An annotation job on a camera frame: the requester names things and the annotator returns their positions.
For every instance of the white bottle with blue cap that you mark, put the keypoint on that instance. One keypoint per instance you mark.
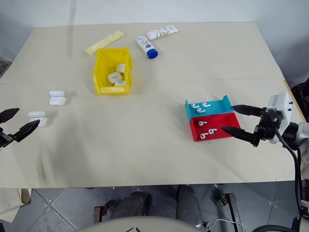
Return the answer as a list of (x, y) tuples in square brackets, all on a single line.
[(146, 46)]

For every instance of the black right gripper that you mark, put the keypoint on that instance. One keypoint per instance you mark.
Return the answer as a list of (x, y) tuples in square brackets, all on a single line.
[(268, 125)]

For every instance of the yellow plastic bin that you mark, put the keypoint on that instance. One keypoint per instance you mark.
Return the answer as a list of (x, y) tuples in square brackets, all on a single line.
[(101, 72)]

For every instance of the silver robot torso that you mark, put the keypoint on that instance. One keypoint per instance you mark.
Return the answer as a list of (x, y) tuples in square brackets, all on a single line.
[(144, 224)]

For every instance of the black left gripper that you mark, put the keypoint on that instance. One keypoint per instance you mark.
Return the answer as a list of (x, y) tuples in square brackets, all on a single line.
[(3, 140)]

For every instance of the white plastic sheet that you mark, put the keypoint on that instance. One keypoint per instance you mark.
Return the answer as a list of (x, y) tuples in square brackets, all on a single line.
[(9, 205)]

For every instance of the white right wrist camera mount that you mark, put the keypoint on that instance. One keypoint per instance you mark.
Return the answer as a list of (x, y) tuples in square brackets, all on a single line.
[(283, 104)]

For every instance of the pale yellow plastic packet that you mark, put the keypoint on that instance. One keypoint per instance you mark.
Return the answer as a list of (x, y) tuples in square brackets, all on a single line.
[(103, 42)]

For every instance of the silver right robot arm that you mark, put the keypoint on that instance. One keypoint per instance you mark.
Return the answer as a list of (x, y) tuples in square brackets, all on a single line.
[(304, 130)]

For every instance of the white earbud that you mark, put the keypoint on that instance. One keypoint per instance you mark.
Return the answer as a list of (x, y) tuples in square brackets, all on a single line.
[(212, 131), (206, 104), (193, 105), (200, 110), (201, 123), (204, 136)]

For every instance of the white Dove tube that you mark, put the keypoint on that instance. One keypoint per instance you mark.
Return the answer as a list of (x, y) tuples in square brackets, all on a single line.
[(161, 33)]

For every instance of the blue plastic tray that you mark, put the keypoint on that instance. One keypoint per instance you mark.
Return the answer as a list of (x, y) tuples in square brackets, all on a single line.
[(217, 106)]

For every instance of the red plastic tray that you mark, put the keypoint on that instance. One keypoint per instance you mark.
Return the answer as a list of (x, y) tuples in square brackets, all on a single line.
[(227, 125)]

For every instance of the black bag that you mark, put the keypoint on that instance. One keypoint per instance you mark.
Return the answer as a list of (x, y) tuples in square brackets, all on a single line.
[(301, 96)]

